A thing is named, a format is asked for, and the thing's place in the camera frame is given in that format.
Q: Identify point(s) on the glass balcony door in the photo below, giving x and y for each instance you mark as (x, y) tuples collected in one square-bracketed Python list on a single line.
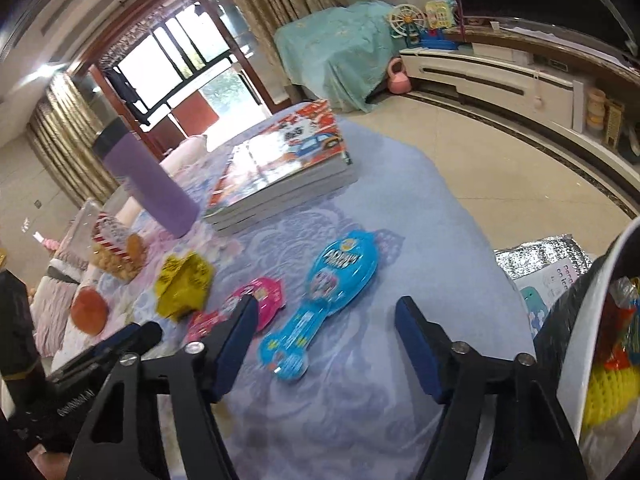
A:
[(180, 60)]

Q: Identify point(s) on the white bin with black bag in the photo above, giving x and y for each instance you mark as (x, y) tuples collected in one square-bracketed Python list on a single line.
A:
[(575, 390)]

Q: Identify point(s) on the white tissue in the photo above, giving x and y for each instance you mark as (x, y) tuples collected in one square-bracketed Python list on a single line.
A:
[(612, 455)]

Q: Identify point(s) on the pink fringed cushion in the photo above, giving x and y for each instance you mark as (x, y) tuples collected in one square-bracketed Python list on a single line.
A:
[(55, 300)]

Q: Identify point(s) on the red orange snack wrapper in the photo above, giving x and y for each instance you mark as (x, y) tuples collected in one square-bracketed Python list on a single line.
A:
[(617, 335)]

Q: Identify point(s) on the striped snack bag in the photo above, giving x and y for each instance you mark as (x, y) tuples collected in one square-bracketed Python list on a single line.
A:
[(117, 252)]

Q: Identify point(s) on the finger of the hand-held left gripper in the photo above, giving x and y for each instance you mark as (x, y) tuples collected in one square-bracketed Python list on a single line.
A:
[(149, 336), (117, 340)]

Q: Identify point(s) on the white-edged book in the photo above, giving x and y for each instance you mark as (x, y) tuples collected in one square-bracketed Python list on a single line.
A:
[(290, 193), (290, 203)]

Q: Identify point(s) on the stacked yellow cups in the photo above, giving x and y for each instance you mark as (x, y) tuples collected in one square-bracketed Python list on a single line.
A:
[(596, 110)]

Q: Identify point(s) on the colourful toy board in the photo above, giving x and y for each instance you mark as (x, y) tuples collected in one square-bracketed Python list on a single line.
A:
[(441, 14)]

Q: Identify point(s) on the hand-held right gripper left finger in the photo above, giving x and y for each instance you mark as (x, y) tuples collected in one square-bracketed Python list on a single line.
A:
[(240, 340)]

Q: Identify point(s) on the silver insulated bag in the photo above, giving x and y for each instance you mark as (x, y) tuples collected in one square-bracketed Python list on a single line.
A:
[(540, 260)]

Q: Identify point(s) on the red cartoon picture book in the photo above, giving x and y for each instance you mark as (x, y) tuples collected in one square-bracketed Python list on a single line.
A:
[(295, 135)]

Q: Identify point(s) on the toy ferris wheel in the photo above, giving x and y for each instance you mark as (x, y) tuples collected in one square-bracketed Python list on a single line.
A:
[(406, 22)]

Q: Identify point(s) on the beige patterned curtain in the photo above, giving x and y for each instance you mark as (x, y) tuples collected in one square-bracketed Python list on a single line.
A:
[(280, 15), (70, 140)]

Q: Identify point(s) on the blue plastic toy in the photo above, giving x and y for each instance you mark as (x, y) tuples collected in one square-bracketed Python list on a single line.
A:
[(434, 41)]

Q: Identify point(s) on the pink toy kettlebell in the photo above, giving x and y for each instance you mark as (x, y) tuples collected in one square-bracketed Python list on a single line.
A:
[(397, 77)]

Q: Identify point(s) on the teal covered chair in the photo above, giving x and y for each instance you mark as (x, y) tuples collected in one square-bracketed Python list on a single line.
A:
[(335, 55)]

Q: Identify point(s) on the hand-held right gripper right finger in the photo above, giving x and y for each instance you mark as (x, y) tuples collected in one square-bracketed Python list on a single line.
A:
[(420, 355)]

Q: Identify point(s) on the white television stand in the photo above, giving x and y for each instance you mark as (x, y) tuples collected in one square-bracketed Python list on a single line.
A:
[(475, 75)]

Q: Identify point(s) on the pink toy blister pack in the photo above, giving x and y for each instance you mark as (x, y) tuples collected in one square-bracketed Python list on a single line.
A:
[(265, 300)]

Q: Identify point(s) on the yellow crumpled wrapper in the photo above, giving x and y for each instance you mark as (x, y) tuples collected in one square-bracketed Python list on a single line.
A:
[(182, 285)]

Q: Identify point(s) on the blue toy blister pack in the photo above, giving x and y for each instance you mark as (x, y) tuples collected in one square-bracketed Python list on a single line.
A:
[(325, 300)]

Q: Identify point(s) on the clear plastic container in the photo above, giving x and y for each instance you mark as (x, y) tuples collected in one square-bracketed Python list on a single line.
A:
[(85, 225)]

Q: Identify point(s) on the yellow foam fruit net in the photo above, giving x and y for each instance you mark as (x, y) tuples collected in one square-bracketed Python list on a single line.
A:
[(612, 390)]

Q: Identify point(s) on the purple drink bottle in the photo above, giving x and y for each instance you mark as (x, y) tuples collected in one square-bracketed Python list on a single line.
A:
[(155, 185)]

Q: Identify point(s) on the person's left hand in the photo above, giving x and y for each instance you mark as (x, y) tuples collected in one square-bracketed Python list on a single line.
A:
[(50, 465)]

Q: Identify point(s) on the orange round fruit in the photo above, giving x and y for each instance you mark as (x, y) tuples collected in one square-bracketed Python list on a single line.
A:
[(89, 310)]

